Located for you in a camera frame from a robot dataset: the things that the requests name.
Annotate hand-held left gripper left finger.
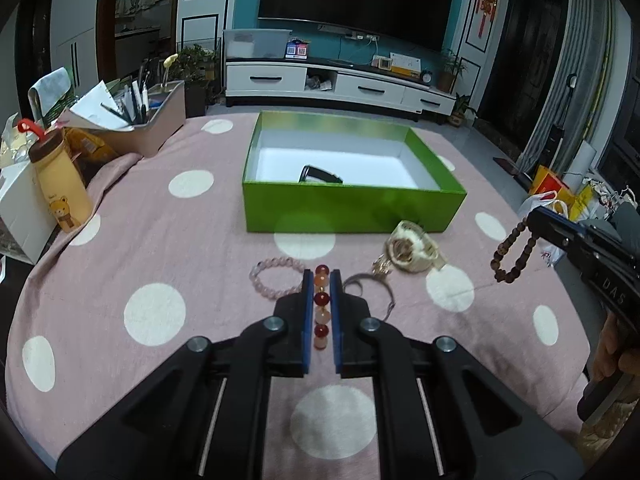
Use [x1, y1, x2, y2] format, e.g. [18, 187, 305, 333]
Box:
[55, 269, 315, 480]

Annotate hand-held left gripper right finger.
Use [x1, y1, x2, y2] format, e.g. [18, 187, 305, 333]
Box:
[331, 270, 586, 480]

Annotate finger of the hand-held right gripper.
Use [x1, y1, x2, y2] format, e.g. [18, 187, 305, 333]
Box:
[534, 207, 622, 249]
[527, 214, 592, 267]

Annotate red and orange bead bracelet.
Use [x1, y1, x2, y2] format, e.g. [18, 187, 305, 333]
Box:
[312, 263, 333, 351]

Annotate silver metal bracelet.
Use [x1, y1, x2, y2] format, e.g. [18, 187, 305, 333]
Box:
[344, 273, 397, 321]

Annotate brown wooden bead bracelet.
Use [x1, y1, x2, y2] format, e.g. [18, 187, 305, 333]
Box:
[492, 220, 538, 285]

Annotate pink bead bracelet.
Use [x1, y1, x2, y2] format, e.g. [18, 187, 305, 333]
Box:
[249, 257, 306, 302]

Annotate cream wrist watch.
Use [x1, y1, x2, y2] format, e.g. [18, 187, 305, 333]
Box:
[385, 220, 448, 275]

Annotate green cardboard box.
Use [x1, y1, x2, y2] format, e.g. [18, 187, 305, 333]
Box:
[242, 111, 468, 234]

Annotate black wrist watch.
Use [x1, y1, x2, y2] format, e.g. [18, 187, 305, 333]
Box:
[299, 164, 345, 186]

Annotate person's right hand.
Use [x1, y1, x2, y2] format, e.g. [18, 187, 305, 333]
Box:
[590, 312, 633, 386]

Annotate white plastic bag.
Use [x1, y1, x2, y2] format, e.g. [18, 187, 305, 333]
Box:
[517, 191, 571, 268]

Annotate yellow paper shopping bag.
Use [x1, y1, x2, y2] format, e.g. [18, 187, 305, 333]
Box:
[530, 165, 576, 206]

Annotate pink polka dot tablecloth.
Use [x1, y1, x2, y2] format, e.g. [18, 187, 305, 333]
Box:
[5, 112, 601, 480]

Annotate small potted floor plant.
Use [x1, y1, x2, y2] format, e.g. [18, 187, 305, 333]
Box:
[449, 94, 476, 128]

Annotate grey striped curtain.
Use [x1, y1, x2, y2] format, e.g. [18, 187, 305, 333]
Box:
[517, 0, 613, 173]

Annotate potted plant in brown pot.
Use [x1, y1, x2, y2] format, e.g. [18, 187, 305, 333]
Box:
[439, 49, 468, 93]

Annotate white and yellow desk calendar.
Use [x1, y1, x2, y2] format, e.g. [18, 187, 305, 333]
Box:
[390, 52, 421, 80]

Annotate white television cabinet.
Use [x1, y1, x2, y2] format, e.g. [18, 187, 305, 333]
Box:
[224, 55, 457, 123]

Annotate pink desk organizer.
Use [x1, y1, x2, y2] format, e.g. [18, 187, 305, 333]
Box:
[97, 79, 187, 158]

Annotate potted plant in black planter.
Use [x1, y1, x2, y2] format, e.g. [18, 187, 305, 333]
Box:
[172, 45, 221, 118]

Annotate bunch of pens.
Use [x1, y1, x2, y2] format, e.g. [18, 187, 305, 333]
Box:
[100, 59, 153, 126]

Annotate yellow snack packet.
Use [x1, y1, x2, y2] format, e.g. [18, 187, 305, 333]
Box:
[62, 127, 121, 171]

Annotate clear plastic storage bin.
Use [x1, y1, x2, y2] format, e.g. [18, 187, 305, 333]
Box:
[222, 28, 293, 60]

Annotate yellow bear drink bottle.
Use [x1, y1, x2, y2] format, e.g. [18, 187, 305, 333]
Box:
[17, 119, 95, 233]

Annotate white paper sheets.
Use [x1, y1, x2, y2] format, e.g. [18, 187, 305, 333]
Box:
[70, 81, 136, 131]

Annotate white cardboard box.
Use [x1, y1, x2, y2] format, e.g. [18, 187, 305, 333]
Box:
[0, 160, 58, 266]

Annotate grey folded cloth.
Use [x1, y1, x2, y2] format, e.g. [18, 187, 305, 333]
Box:
[27, 67, 76, 126]

